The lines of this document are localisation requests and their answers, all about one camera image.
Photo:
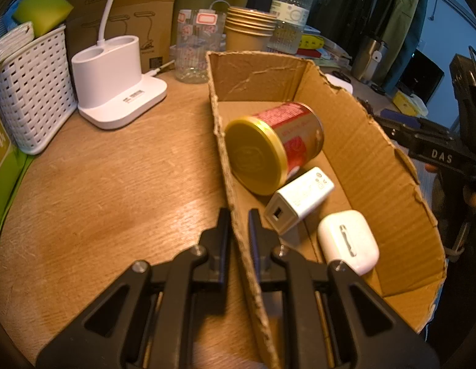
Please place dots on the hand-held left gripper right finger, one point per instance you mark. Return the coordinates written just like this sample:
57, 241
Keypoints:
255, 238

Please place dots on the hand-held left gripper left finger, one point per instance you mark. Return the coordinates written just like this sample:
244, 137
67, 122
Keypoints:
224, 238

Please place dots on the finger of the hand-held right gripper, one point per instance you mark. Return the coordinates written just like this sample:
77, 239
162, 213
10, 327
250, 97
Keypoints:
437, 155
399, 118

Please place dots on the cardboard box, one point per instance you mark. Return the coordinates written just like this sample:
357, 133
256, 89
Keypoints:
360, 153

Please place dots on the white charger plug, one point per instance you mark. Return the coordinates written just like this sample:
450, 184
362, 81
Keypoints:
299, 200

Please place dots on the red and gold tin can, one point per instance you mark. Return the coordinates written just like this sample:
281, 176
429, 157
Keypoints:
261, 153

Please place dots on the white earbuds case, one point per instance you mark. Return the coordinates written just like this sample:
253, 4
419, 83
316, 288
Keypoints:
349, 242

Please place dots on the person's right hand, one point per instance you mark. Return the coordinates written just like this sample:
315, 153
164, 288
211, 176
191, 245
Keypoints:
430, 167

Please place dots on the black car key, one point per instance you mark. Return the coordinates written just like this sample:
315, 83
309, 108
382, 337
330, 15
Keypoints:
379, 89

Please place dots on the black computer monitor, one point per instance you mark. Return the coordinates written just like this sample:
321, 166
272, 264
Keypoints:
422, 77

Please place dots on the steel travel tumbler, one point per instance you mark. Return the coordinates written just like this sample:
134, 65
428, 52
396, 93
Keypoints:
366, 59

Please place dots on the black scissors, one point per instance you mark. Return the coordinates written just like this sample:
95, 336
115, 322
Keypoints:
341, 75

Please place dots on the white book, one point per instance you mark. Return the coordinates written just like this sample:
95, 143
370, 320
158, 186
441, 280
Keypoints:
335, 52

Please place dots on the teal curtain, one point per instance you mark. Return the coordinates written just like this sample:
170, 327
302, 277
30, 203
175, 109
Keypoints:
422, 15

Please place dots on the red book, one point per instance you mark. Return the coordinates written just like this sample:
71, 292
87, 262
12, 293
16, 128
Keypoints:
307, 53

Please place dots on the yellow wipes packet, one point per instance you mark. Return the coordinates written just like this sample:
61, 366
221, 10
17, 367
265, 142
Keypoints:
311, 41

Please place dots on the clear plastic water bottle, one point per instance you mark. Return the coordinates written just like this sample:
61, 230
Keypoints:
291, 11

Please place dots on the stack of brown paper cups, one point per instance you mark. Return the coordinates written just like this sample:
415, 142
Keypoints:
249, 27

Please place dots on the white desk lamp base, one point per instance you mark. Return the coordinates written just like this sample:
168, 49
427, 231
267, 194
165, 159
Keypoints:
111, 84

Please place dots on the clear glass with stickers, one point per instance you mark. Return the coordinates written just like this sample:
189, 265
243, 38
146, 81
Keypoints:
195, 46

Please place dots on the brown printed lamp carton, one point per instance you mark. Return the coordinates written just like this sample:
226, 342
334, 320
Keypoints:
153, 19

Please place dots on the green packet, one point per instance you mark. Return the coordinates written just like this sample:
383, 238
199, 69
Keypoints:
3, 161

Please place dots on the white woven plastic basket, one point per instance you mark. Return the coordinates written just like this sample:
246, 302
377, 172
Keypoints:
30, 96

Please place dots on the white folded cloth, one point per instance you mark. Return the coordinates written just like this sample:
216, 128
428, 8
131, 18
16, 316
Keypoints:
15, 42

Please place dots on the green sponge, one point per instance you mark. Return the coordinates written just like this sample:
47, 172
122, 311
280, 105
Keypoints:
42, 7

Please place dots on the blue cloth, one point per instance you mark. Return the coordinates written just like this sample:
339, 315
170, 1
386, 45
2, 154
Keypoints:
3, 23

